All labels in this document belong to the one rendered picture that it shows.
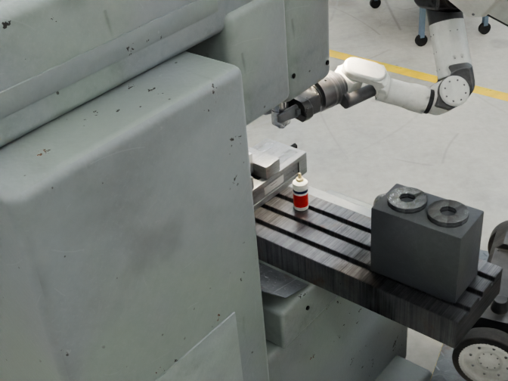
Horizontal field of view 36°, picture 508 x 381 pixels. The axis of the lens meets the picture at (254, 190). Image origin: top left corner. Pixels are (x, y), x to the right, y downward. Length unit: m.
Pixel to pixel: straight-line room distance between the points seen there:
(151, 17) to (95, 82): 0.15
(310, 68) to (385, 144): 2.41
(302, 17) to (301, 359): 0.90
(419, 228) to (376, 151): 2.39
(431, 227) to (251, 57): 0.54
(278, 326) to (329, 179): 2.02
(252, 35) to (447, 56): 0.68
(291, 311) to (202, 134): 0.72
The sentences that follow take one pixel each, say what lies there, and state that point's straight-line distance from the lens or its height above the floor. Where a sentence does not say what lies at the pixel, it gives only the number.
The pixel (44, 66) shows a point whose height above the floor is 1.66.
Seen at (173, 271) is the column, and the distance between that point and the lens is 1.40.
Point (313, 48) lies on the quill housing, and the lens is 1.78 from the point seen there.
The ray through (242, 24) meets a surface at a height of 1.57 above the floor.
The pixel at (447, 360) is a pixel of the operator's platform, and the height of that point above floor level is 0.40.
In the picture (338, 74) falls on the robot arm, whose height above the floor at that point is 1.27.
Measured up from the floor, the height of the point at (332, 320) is 0.64.
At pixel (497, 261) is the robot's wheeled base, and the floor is 0.59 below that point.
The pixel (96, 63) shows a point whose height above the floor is 1.63.
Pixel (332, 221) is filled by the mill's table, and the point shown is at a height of 0.92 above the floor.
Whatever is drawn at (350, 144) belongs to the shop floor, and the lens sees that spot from 4.17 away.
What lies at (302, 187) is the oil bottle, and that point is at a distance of 2.05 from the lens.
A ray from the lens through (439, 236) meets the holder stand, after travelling 1.73.
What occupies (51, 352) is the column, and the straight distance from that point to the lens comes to 1.30.
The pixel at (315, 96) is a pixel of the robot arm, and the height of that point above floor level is 1.26.
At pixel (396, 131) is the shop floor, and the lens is 4.29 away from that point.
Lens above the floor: 2.13
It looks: 34 degrees down
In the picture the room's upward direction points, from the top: 5 degrees counter-clockwise
